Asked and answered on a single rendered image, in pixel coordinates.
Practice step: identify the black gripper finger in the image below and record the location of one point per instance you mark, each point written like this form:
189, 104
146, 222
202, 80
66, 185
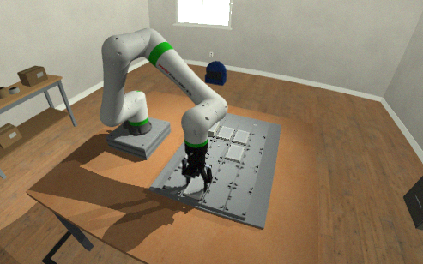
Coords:
207, 178
184, 164

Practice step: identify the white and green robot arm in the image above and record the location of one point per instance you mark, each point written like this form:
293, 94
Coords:
118, 51

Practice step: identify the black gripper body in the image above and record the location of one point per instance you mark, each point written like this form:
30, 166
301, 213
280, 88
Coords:
197, 161

